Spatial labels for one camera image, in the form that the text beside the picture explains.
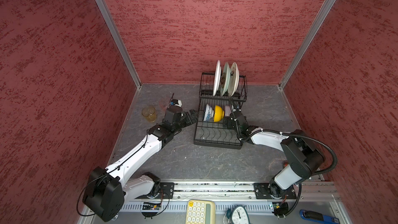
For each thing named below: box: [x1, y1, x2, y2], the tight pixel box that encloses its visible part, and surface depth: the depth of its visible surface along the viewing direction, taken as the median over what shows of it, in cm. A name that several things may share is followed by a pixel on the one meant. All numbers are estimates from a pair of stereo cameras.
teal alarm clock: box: [226, 204, 251, 224], surface depth 66 cm
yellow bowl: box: [213, 105, 225, 123], surface depth 95 cm
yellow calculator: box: [185, 199, 217, 224], surface depth 69 cm
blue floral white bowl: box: [203, 103, 215, 122], surface depth 94 cm
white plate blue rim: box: [212, 60, 222, 97], surface depth 78 cm
